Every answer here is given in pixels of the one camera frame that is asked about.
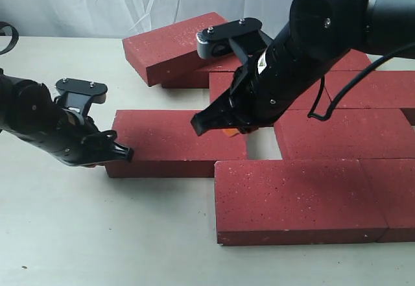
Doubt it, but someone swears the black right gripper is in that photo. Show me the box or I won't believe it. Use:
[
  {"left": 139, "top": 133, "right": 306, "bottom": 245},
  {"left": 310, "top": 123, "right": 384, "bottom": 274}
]
[{"left": 191, "top": 0, "right": 367, "bottom": 137}]

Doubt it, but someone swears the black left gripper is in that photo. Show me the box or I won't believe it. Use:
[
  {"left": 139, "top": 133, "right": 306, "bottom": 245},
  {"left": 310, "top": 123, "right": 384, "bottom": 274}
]
[{"left": 1, "top": 74, "right": 134, "bottom": 169}]

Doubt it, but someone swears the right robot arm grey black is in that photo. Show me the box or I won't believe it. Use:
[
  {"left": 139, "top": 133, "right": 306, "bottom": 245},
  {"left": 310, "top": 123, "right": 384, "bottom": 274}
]
[{"left": 191, "top": 0, "right": 414, "bottom": 136}]

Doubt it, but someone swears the red brick under tilted one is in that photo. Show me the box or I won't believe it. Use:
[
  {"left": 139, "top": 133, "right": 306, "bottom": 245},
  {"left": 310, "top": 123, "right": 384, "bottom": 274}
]
[{"left": 161, "top": 56, "right": 242, "bottom": 89}]

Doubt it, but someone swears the large red brick front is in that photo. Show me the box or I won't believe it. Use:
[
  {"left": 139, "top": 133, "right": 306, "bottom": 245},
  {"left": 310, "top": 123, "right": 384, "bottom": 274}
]
[{"left": 215, "top": 160, "right": 388, "bottom": 246}]

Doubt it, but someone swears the red brick far right edge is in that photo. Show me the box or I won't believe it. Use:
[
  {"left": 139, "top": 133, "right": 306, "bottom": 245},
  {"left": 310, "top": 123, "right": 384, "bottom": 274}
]
[{"left": 319, "top": 70, "right": 415, "bottom": 126}]

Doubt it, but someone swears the red brick edge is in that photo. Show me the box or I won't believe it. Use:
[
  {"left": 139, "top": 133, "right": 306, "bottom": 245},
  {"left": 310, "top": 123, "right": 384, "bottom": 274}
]
[
  {"left": 360, "top": 158, "right": 414, "bottom": 243},
  {"left": 319, "top": 70, "right": 415, "bottom": 126}
]

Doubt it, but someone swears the red brick front right edge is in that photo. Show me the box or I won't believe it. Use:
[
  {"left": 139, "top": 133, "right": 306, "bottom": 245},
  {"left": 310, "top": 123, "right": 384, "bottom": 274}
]
[{"left": 360, "top": 158, "right": 414, "bottom": 243}]

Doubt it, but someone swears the white backdrop cloth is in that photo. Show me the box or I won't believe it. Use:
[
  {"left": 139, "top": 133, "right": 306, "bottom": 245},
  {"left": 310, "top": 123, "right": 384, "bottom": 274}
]
[{"left": 1, "top": 0, "right": 292, "bottom": 39}]

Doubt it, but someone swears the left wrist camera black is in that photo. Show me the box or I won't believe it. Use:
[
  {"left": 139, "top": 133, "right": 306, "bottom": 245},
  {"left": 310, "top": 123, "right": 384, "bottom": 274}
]
[{"left": 54, "top": 78, "right": 108, "bottom": 117}]

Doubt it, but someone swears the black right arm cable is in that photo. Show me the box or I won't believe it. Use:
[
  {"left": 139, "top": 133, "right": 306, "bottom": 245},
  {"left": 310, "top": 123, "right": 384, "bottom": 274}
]
[{"left": 307, "top": 42, "right": 415, "bottom": 121}]

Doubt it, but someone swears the right wrist camera grey black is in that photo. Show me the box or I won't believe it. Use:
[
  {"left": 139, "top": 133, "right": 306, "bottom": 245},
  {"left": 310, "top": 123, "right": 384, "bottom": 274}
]
[{"left": 196, "top": 18, "right": 273, "bottom": 64}]

